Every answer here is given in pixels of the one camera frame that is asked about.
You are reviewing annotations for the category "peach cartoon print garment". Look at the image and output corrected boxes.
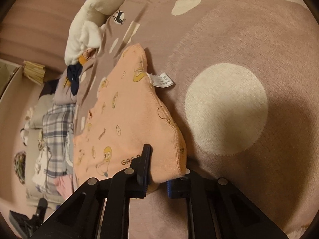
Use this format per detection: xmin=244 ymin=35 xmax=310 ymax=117
xmin=74 ymin=44 xmax=187 ymax=189

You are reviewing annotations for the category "white folded clothes pile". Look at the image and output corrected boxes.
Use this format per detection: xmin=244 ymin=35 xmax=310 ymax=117
xmin=32 ymin=146 xmax=52 ymax=188

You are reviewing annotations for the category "pink folded garment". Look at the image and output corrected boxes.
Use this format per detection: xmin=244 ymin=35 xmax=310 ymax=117
xmin=53 ymin=175 xmax=74 ymax=200

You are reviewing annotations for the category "beige headboard cushion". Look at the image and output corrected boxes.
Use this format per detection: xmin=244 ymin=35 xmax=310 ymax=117
xmin=25 ymin=94 xmax=64 ymax=206

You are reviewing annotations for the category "plaid checked pillow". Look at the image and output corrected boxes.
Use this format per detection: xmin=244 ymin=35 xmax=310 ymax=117
xmin=43 ymin=104 xmax=75 ymax=178

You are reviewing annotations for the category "mauve small pillow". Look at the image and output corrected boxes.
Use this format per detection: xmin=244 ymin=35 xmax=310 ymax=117
xmin=53 ymin=70 xmax=77 ymax=105

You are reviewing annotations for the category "navy and orange garment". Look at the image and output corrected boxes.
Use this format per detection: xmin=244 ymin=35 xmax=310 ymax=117
xmin=63 ymin=55 xmax=87 ymax=96

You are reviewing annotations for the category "mauve polka dot blanket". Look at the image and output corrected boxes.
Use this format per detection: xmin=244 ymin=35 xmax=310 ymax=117
xmin=75 ymin=0 xmax=318 ymax=238

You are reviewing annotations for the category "white fluffy plush garment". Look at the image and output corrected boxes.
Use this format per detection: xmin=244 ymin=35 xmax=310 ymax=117
xmin=64 ymin=0 xmax=125 ymax=66

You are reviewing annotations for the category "pink curtain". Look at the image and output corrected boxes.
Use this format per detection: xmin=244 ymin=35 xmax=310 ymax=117
xmin=1 ymin=0 xmax=85 ymax=72

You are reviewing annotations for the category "colourful round wall ornament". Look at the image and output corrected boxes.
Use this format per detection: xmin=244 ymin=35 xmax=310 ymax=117
xmin=14 ymin=151 xmax=26 ymax=184

